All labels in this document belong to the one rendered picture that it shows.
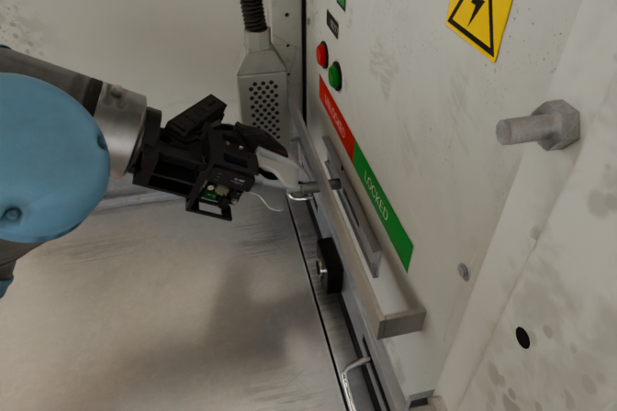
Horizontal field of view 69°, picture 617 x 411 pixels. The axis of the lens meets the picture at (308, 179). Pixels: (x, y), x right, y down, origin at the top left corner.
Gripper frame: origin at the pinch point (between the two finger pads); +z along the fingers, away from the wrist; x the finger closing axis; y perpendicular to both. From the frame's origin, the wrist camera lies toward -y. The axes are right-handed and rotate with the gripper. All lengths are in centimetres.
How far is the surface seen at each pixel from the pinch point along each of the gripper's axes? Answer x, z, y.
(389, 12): 23.4, -7.5, 10.2
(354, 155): 8.2, 1.2, 5.2
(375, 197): 8.1, 1.3, 12.3
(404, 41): 22.5, -7.0, 13.6
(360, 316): -6.6, 8.5, 14.7
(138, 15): -1.2, -21.9, -35.4
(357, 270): 4.5, -1.2, 19.1
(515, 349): 18.1, -9.4, 36.1
